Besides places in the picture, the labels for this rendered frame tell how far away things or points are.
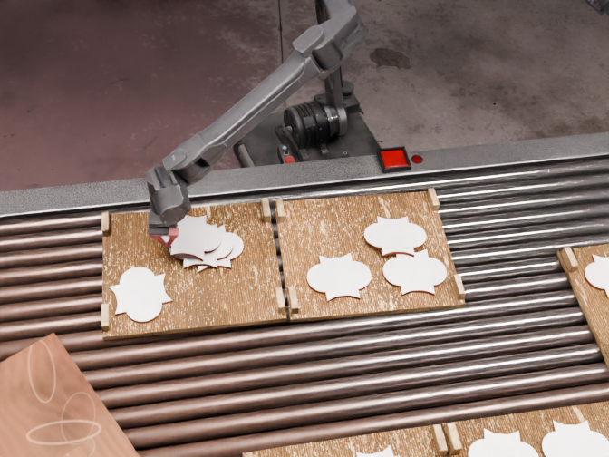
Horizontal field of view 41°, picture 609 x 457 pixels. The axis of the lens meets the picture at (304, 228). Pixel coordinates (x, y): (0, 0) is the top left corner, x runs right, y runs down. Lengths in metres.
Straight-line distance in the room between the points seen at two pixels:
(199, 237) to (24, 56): 2.26
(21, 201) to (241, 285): 0.62
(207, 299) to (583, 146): 1.14
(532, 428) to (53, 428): 0.97
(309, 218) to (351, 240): 0.12
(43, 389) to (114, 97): 2.23
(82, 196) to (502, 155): 1.12
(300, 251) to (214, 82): 1.92
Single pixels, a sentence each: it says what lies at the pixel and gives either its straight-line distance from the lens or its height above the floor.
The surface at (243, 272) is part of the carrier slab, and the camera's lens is 1.93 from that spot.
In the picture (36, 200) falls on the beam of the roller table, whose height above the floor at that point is 0.92.
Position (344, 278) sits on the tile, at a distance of 1.92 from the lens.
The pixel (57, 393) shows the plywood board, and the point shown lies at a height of 1.04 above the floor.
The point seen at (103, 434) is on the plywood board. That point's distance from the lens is 1.64.
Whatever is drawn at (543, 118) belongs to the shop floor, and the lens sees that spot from 3.85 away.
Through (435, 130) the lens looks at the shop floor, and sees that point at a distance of 3.65.
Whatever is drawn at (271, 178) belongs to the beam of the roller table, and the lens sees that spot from 2.14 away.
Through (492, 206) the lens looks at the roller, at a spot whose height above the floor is 0.92.
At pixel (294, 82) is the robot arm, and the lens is 1.75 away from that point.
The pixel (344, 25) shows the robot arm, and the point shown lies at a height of 1.45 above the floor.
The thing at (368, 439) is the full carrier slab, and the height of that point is 0.94.
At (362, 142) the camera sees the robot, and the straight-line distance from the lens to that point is 3.20.
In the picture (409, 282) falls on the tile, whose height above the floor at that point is 0.95.
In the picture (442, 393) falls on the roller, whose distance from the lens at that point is 1.83.
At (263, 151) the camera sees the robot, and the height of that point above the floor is 0.24.
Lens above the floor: 2.51
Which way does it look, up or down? 52 degrees down
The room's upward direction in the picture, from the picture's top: 4 degrees clockwise
